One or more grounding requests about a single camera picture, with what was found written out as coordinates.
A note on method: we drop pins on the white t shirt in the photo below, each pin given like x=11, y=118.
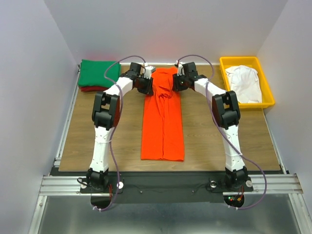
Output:
x=244, y=81

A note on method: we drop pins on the orange t shirt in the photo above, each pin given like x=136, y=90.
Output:
x=162, y=129

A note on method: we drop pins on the folded dark red t shirt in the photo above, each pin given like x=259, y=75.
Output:
x=92, y=88

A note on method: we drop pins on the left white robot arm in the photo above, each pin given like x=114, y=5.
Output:
x=106, y=114

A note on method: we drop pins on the aluminium rail frame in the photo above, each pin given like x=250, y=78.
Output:
x=68, y=186

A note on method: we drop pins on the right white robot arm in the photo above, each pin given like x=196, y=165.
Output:
x=225, y=113

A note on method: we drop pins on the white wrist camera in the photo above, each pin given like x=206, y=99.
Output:
x=180, y=69
x=148, y=71

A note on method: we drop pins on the folded green t shirt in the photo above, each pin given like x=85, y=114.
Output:
x=92, y=73

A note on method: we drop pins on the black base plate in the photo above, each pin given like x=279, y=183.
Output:
x=161, y=187

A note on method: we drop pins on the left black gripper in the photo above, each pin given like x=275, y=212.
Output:
x=148, y=89

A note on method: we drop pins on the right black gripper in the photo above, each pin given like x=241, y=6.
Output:
x=176, y=86

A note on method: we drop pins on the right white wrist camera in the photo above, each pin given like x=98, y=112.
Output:
x=180, y=69

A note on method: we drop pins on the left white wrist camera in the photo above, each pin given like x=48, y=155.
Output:
x=148, y=71

